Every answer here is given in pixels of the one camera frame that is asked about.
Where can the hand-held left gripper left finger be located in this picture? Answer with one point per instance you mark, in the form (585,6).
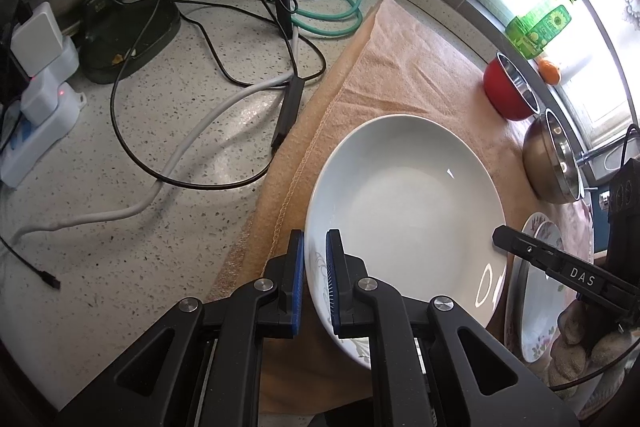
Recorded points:
(298,282)

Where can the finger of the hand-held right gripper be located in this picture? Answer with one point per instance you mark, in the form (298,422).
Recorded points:
(580,277)

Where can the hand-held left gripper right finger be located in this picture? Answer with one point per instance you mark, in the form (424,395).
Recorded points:
(331,282)

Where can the large rose print plate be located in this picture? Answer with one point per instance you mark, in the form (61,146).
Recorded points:
(537,307)

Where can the large steel bowl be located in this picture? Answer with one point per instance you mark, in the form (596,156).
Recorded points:
(540,162)

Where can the plain white plate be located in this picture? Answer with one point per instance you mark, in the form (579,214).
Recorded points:
(400,207)

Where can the red steel bowl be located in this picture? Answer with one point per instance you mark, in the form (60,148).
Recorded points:
(500,87)

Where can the person's right hand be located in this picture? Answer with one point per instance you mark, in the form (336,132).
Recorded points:
(570,347)

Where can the pink towel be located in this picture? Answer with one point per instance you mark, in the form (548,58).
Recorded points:
(580,227)

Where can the chrome faucet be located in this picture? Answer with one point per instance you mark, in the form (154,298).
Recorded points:
(592,154)

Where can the orange tangerine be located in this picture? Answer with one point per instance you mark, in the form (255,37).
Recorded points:
(549,72)

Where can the green dish soap bottle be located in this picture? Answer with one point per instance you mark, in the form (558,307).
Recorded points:
(535,27)

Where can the grey window sill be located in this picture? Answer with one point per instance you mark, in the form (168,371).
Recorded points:
(500,42)

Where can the orange towel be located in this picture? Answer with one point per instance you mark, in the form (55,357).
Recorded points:
(390,72)

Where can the white power strip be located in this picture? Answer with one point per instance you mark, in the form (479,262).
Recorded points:
(45,122)

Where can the black dish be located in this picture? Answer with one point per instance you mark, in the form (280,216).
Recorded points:
(145,22)

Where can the white charger adapter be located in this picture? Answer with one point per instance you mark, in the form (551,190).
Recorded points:
(42,99)
(37,37)

